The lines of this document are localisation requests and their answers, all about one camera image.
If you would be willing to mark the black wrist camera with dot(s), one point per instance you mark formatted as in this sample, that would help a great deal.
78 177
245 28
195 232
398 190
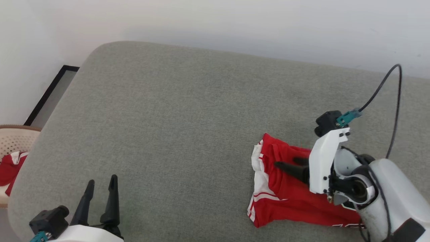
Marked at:
327 122
50 220

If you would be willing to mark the grey fabric sofa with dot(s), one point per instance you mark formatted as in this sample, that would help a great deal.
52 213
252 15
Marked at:
168 134

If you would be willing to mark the beige plastic laundry basket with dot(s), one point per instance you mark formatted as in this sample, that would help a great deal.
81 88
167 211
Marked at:
15 139

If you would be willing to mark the red white garment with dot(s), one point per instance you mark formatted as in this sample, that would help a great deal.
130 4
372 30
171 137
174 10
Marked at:
11 168

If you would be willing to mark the red and white shorts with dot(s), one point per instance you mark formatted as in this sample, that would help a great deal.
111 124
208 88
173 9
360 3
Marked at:
289 201

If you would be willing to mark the black framed grey panel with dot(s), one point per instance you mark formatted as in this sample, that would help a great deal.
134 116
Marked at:
50 97

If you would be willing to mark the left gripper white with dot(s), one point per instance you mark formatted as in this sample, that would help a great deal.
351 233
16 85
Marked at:
90 235

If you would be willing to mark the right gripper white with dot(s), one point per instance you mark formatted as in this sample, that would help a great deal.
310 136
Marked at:
322 164

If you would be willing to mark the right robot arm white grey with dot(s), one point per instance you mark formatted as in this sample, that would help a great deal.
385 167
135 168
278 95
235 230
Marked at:
396 191

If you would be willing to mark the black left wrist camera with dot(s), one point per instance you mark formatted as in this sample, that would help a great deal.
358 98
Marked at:
50 220

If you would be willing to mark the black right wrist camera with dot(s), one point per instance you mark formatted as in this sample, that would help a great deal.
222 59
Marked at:
327 122

